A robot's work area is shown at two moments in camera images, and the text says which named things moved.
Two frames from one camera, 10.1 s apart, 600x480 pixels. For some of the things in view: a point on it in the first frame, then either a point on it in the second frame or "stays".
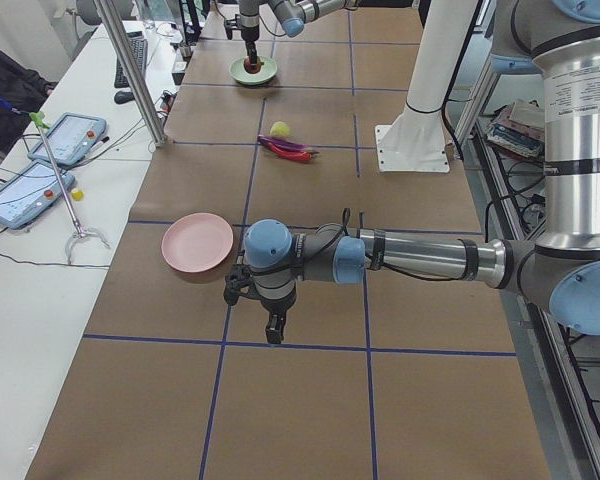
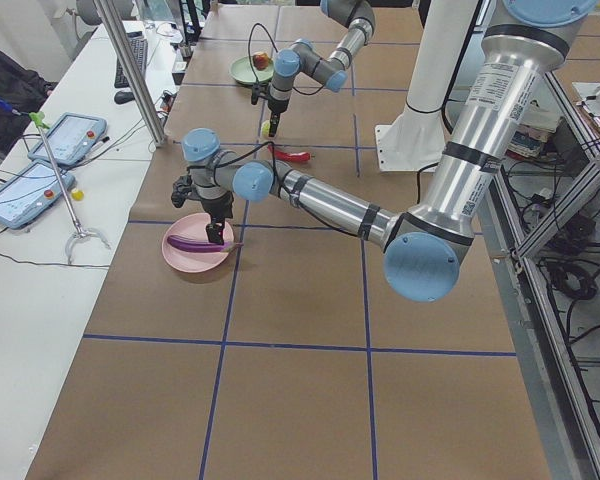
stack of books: (519, 127) stays
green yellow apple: (279, 130) to (265, 127)
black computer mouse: (121, 97) stays
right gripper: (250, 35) to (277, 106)
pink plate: (196, 242) stays
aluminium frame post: (121, 46) stays
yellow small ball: (77, 195) stays
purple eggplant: (284, 143) to (183, 243)
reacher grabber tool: (39, 120) stays
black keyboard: (139, 45) stays
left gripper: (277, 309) to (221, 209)
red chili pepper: (291, 154) stays
